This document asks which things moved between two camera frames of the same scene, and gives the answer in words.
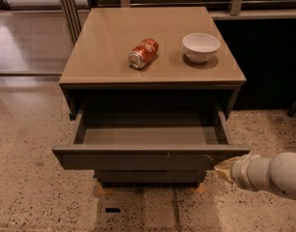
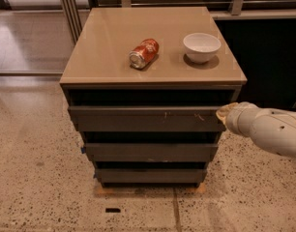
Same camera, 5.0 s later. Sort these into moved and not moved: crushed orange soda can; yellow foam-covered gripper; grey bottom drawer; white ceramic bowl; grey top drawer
Moved: yellow foam-covered gripper; grey top drawer
Not moved: grey bottom drawer; crushed orange soda can; white ceramic bowl
